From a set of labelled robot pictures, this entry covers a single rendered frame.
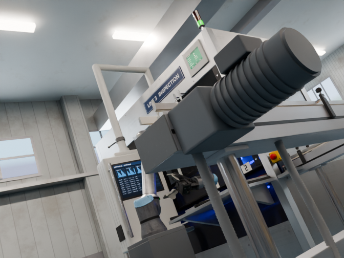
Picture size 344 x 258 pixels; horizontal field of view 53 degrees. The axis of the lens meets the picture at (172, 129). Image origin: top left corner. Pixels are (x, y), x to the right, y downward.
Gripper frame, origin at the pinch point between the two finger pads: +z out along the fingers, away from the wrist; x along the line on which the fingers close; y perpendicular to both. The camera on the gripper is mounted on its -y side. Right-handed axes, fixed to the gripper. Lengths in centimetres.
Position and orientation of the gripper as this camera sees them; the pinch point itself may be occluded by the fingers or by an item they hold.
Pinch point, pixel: (164, 186)
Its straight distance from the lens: 201.8
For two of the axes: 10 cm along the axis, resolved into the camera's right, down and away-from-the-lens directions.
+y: 5.0, 3.5, -7.9
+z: -8.5, 0.6, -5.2
